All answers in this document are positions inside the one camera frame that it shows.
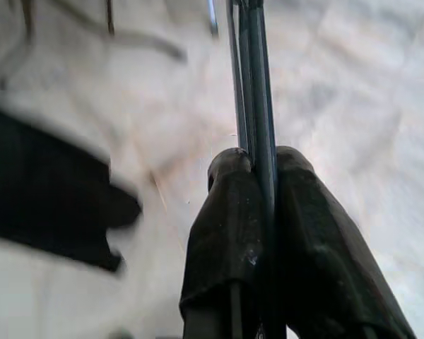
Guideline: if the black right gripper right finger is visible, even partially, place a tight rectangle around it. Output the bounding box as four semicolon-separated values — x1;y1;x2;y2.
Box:
274;145;417;339

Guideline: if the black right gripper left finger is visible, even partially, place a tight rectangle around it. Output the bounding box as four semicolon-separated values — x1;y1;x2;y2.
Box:
178;147;261;339

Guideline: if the black plastic hanger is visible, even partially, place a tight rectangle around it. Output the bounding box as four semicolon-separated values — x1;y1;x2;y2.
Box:
227;0;279;339

